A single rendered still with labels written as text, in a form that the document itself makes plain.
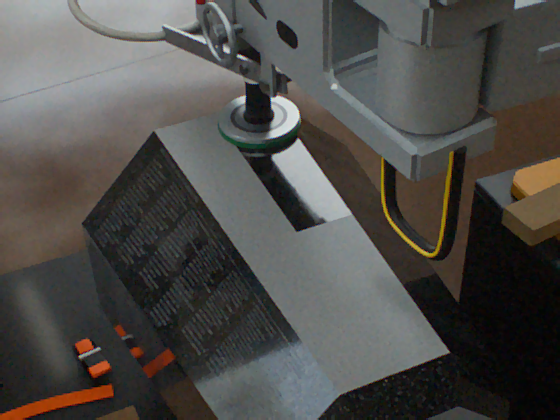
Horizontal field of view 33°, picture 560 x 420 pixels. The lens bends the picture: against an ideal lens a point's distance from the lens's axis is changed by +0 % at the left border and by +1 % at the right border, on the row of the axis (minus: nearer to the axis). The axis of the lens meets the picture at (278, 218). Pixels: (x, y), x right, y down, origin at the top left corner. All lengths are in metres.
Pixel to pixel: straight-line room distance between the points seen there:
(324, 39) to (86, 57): 2.77
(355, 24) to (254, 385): 0.76
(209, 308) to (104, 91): 2.26
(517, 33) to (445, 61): 0.14
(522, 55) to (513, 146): 2.14
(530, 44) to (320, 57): 0.41
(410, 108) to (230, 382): 0.72
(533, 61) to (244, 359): 0.84
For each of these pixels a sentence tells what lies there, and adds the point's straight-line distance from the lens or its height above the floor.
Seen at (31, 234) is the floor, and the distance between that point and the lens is 3.54.
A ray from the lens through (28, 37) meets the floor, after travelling 4.76.
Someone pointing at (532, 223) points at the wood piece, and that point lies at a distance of 2.21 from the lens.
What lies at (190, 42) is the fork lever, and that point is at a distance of 2.57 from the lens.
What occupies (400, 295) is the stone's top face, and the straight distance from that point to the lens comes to 2.00.
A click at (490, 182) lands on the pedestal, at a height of 0.74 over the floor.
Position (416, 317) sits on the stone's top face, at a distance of 1.96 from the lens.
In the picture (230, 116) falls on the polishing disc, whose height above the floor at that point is 0.85.
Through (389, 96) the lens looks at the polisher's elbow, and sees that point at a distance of 1.70.
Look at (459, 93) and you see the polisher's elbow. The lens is 1.68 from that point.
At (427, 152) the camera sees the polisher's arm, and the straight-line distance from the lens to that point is 1.70.
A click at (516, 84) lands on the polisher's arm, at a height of 1.32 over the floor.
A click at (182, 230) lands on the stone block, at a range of 2.27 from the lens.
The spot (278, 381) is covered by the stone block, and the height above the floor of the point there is 0.76.
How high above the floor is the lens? 2.25
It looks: 41 degrees down
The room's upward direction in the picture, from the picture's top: 2 degrees counter-clockwise
